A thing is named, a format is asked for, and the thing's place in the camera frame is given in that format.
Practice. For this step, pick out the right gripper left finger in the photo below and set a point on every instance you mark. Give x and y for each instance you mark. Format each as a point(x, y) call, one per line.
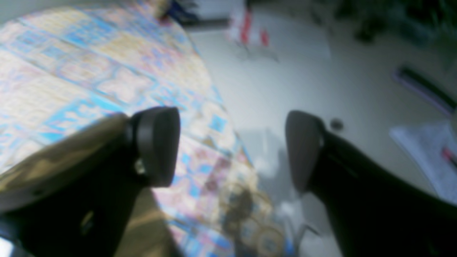
point(107, 185)

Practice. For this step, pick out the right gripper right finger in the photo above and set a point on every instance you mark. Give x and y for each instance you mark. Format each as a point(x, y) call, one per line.
point(372, 212)

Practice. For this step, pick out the camouflage T-shirt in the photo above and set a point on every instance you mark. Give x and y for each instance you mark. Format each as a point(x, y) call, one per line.
point(78, 185)

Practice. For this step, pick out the patterned tile tablecloth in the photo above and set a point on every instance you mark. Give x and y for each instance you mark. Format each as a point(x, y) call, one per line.
point(64, 68)

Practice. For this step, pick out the red white label tag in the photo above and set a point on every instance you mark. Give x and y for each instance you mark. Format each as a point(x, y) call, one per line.
point(245, 28)

